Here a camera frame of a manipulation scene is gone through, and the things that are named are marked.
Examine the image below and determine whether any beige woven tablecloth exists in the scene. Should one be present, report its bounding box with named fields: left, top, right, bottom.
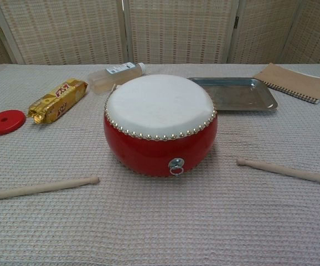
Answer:
left=0, top=63, right=320, bottom=266

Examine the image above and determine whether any clear plastic bottle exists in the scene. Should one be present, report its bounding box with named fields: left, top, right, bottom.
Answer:
left=87, top=62, right=146, bottom=94

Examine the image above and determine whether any red plastic disc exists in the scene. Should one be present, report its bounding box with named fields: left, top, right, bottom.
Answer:
left=0, top=109, right=27, bottom=136

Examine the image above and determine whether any gold foil snack package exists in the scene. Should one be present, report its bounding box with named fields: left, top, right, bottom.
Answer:
left=28, top=78, right=89, bottom=125

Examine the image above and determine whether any rectangular metal tray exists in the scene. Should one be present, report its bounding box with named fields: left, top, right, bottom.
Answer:
left=187, top=77, right=278, bottom=112

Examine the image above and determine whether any red drum white skin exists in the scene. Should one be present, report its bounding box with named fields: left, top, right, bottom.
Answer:
left=103, top=74, right=218, bottom=178

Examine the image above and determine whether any wooden drumstick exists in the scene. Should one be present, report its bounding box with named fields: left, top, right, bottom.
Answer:
left=236, top=157, right=320, bottom=187
left=0, top=176, right=100, bottom=202

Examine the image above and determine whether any woven folding screen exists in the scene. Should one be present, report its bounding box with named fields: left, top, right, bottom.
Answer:
left=0, top=0, right=320, bottom=67

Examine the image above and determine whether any brown spiral notebook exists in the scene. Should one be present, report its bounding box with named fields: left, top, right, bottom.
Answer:
left=252, top=63, right=320, bottom=105

